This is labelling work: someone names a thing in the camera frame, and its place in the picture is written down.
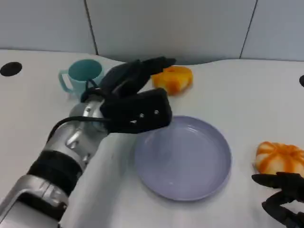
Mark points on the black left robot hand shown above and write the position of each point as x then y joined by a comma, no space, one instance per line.
128,78

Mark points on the lilac plate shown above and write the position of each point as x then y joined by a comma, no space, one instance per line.
187,164

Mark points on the orange and white bread roll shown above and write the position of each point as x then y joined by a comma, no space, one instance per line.
278,156
175,79

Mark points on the pale green mug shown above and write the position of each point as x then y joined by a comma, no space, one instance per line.
78,78

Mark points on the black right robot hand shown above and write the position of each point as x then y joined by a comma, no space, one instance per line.
289,185

